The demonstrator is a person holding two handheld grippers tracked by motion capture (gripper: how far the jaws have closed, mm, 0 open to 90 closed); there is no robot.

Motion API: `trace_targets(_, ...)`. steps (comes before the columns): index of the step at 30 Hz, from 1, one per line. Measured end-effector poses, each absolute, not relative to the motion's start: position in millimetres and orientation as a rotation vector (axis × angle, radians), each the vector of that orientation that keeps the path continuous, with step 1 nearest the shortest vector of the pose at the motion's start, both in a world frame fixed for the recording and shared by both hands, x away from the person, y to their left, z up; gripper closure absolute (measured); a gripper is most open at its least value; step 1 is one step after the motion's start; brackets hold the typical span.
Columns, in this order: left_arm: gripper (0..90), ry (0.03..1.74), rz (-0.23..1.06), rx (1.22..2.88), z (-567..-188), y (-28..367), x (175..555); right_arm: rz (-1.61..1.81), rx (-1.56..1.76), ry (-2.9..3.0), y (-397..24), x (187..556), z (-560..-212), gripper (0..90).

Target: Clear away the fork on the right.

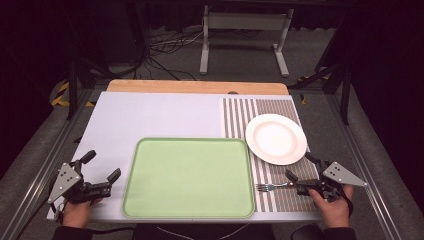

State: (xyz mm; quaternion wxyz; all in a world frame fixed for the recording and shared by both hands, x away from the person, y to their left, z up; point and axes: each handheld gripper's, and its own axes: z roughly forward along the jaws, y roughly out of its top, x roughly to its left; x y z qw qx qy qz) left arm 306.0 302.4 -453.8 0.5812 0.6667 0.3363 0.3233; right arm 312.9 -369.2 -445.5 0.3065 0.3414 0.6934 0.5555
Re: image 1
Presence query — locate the aluminium frame rail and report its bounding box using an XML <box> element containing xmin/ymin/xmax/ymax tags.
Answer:
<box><xmin>323</xmin><ymin>89</ymin><xmax>424</xmax><ymax>240</ymax></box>
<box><xmin>0</xmin><ymin>87</ymin><xmax>101</xmax><ymax>240</ymax></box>

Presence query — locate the silver metal fork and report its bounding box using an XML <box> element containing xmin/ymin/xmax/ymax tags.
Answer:
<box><xmin>255</xmin><ymin>181</ymin><xmax>295</xmax><ymax>193</ymax></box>

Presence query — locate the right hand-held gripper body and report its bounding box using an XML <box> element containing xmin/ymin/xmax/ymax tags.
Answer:
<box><xmin>295</xmin><ymin>159</ymin><xmax>368</xmax><ymax>203</ymax></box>

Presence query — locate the person's left hand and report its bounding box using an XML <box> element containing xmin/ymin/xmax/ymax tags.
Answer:
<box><xmin>61</xmin><ymin>197</ymin><xmax>103</xmax><ymax>230</ymax></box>

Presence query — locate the light green tray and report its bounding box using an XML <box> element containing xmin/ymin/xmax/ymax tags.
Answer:
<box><xmin>121</xmin><ymin>136</ymin><xmax>257</xmax><ymax>220</ymax></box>

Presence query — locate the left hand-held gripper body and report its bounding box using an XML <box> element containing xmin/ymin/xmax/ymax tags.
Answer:
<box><xmin>47</xmin><ymin>159</ymin><xmax>113</xmax><ymax>206</ymax></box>

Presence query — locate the grey metal stand frame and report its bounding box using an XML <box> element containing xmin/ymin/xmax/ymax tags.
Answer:
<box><xmin>198</xmin><ymin>4</ymin><xmax>295</xmax><ymax>78</ymax></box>

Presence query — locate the white round plate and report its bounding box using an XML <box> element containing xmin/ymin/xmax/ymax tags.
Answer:
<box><xmin>244</xmin><ymin>113</ymin><xmax>308</xmax><ymax>167</ymax></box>

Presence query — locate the person's right hand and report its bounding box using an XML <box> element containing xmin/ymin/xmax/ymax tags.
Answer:
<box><xmin>307</xmin><ymin>184</ymin><xmax>355</xmax><ymax>230</ymax></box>

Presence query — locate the bundle of floor cables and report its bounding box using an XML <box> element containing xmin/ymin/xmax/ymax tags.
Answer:
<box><xmin>145</xmin><ymin>27</ymin><xmax>205</xmax><ymax>82</ymax></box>

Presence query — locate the striped grey white placemat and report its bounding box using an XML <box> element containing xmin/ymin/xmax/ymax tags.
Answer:
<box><xmin>221</xmin><ymin>96</ymin><xmax>320</xmax><ymax>214</ymax></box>

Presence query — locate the yellow black hazard tape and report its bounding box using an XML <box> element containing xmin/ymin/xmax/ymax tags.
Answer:
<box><xmin>49</xmin><ymin>81</ymin><xmax>97</xmax><ymax>109</ymax></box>

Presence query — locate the black stand leg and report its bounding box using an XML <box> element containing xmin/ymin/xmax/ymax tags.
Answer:
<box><xmin>339</xmin><ymin>64</ymin><xmax>352</xmax><ymax>126</ymax></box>
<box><xmin>65</xmin><ymin>59</ymin><xmax>80</xmax><ymax>121</ymax></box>

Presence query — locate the white table cover sheet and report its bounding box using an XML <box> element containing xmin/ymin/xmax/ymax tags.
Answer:
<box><xmin>46</xmin><ymin>91</ymin><xmax>324</xmax><ymax>224</ymax></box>

